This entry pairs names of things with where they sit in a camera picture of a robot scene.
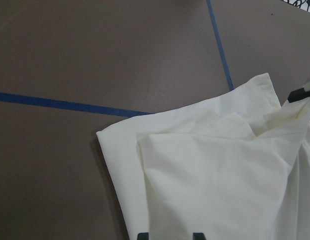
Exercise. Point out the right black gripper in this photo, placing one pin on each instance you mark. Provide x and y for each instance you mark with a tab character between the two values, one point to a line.
299	94

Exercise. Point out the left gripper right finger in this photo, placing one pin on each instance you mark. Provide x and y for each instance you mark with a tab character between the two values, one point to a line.
198	236

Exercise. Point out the cream long-sleeve cat shirt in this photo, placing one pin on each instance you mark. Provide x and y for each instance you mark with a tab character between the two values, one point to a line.
234	167

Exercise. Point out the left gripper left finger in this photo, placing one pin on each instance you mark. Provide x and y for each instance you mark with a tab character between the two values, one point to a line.
143	236

